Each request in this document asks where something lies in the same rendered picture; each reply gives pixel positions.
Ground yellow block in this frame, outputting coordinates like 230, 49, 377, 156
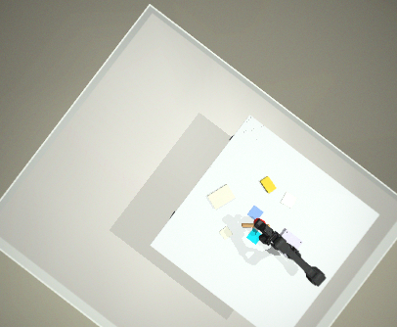
260, 176, 276, 193

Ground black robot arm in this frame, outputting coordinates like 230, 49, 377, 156
258, 223, 327, 287

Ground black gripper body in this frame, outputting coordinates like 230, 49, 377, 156
254, 219, 264, 230

